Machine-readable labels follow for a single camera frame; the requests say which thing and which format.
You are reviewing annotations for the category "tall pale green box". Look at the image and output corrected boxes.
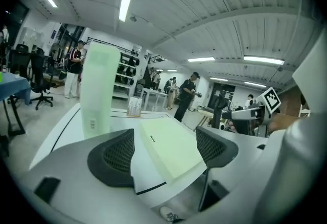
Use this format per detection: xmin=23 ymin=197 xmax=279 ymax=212
xmin=79 ymin=42 xmax=121 ymax=140

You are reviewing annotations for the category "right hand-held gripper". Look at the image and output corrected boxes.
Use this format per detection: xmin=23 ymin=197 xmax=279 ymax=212
xmin=221 ymin=87 xmax=282 ymax=137

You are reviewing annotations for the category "pale green sheet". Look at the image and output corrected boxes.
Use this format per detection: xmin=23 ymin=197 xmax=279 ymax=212
xmin=138 ymin=117 xmax=207 ymax=183

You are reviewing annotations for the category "person's left shoe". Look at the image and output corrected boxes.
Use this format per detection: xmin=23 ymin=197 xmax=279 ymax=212
xmin=160 ymin=206 xmax=180 ymax=222

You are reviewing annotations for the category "white shelf with black bags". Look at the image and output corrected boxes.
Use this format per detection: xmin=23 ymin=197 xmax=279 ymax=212
xmin=113 ymin=52 xmax=141 ymax=100

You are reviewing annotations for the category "wooden card holder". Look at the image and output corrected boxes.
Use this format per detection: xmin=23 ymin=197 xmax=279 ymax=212
xmin=127 ymin=96 xmax=143 ymax=118

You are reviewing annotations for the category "white square table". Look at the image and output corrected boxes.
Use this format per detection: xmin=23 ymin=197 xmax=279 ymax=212
xmin=142 ymin=87 xmax=169 ymax=111

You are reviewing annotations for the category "person's right forearm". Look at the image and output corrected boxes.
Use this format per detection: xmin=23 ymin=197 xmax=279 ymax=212
xmin=267 ymin=113 xmax=291 ymax=133

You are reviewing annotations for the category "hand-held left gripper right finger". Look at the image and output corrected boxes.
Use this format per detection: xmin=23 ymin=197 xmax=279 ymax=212
xmin=196 ymin=126 xmax=273 ymax=213

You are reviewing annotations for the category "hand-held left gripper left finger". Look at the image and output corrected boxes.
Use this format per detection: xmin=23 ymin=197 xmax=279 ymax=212
xmin=24 ymin=128 xmax=167 ymax=224

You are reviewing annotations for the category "blue cloth covered table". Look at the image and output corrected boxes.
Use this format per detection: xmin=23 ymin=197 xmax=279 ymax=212
xmin=0 ymin=71 xmax=32 ymax=137

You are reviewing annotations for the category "staircase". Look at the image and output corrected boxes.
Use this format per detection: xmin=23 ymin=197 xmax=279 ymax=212
xmin=143 ymin=56 xmax=161 ymax=86

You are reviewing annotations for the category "person's white shirt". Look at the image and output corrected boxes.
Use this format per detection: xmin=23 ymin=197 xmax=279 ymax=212
xmin=292 ymin=29 xmax=327 ymax=116

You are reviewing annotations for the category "black office chair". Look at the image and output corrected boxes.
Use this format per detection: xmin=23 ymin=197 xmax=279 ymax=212
xmin=212 ymin=91 xmax=229 ymax=129
xmin=29 ymin=48 xmax=55 ymax=111
xmin=9 ymin=43 xmax=32 ymax=78

